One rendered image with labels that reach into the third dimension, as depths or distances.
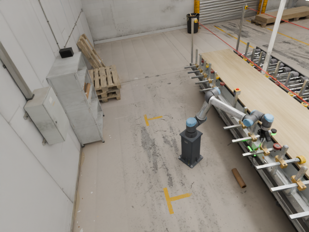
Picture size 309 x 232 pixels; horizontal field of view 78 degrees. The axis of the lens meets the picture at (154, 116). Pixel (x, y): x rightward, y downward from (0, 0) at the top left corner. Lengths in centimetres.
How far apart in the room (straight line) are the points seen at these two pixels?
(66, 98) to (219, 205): 282
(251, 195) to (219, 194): 44
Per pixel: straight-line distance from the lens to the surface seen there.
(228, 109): 227
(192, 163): 336
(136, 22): 949
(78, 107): 349
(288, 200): 253
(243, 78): 386
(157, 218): 297
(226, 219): 302
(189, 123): 279
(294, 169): 269
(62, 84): 329
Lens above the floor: 275
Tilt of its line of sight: 40 degrees down
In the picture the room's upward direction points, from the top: 8 degrees counter-clockwise
